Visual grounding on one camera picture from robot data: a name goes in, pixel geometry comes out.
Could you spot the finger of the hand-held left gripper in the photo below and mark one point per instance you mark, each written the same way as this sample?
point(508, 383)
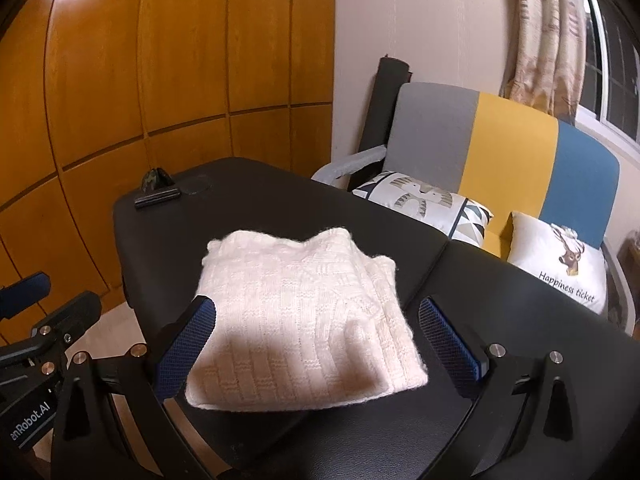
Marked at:
point(75, 315)
point(25, 292)

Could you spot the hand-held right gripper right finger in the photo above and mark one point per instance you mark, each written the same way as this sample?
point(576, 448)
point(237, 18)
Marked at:
point(450, 345)

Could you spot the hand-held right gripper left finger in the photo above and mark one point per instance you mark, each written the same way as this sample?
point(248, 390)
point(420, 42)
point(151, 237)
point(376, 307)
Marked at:
point(185, 345)

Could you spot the white knit sweater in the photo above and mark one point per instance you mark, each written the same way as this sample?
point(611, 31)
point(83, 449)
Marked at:
point(300, 310)

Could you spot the deer print pillow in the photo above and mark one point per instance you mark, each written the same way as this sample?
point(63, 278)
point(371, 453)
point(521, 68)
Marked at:
point(560, 265)

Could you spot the geometric print pillow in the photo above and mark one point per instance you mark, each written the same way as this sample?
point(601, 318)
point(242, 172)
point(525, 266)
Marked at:
point(425, 205)

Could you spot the black clamp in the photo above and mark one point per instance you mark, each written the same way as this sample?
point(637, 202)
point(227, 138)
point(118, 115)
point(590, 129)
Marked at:
point(157, 190)

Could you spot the grey yellow blue sofa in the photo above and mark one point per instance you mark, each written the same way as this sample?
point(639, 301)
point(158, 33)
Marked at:
point(510, 160)

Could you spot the wooden wardrobe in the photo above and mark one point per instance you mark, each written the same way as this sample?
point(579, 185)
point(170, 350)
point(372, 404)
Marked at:
point(150, 85)

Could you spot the black rolled mat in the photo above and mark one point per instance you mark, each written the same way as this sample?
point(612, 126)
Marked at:
point(387, 100)

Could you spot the beige patterned curtain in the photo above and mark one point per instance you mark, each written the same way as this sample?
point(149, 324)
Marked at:
point(545, 35)

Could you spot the large window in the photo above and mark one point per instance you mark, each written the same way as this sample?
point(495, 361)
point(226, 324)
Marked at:
point(615, 60)

